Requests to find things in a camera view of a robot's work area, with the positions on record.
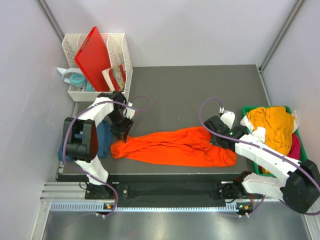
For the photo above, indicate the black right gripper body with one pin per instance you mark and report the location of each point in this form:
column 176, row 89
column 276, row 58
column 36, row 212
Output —
column 214, row 141

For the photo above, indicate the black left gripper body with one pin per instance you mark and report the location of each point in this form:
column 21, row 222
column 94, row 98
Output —
column 120, row 122

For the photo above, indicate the orange t shirt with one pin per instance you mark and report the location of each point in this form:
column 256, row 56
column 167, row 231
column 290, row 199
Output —
column 187, row 147

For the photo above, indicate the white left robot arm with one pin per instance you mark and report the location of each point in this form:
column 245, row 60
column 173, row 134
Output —
column 85, row 153

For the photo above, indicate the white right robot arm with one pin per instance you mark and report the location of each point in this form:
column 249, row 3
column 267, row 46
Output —
column 296, row 183

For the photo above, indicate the folded blue t shirt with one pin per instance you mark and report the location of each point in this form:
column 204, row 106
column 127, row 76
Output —
column 104, row 137

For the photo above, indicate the red patterned booklet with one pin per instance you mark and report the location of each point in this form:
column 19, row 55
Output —
column 115, row 78

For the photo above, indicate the yellow t shirt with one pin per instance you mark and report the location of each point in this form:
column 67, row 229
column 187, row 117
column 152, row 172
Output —
column 278, row 125

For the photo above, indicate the red plastic board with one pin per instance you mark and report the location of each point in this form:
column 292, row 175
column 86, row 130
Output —
column 92, row 58

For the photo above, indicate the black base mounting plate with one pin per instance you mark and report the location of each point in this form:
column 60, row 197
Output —
column 175, row 190

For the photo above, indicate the white perforated organizer basket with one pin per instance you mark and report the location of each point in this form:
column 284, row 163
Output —
column 118, row 53

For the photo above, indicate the magenta t shirt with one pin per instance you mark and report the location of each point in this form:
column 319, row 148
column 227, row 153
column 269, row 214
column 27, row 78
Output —
column 295, row 149

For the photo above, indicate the green plastic bin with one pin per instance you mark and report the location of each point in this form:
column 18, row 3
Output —
column 303, row 155

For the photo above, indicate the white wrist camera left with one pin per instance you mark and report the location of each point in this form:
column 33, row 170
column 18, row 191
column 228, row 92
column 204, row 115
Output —
column 129, row 112

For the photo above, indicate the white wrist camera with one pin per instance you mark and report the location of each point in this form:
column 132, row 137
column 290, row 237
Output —
column 129, row 112
column 227, row 117

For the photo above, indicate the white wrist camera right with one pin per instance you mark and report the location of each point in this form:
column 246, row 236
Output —
column 227, row 117

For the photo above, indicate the grey slotted cable duct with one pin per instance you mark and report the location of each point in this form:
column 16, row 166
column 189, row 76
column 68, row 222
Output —
column 68, row 206

